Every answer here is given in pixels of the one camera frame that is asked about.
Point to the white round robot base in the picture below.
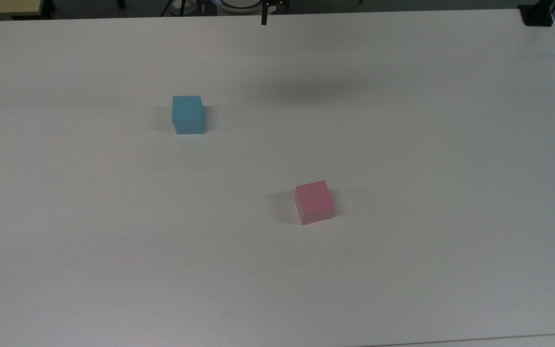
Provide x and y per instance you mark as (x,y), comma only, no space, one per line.
(239,4)

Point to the blue foam cube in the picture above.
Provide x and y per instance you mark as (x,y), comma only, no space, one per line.
(188,114)

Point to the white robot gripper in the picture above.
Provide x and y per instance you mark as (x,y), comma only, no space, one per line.
(276,2)

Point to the pink foam cube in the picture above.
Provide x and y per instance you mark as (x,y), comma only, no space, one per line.
(314,202)

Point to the yellow wooden side table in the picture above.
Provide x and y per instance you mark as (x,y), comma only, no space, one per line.
(5,7)

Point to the black table clamp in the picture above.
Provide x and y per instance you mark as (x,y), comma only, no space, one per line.
(536,14)

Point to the black tripod legs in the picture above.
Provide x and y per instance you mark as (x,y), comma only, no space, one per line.
(181,6)

